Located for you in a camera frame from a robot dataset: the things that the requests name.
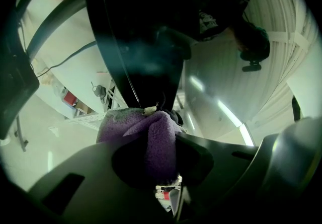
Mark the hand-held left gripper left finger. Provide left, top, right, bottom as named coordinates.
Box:
left=29, top=139, right=174, bottom=224

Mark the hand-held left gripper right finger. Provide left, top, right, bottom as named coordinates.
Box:
left=175, top=132, right=277, bottom=224

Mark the purple fleece cloth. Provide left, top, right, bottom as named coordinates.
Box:
left=97, top=107, right=187, bottom=186

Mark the red box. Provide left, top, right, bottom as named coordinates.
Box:
left=62, top=91, right=77, bottom=107

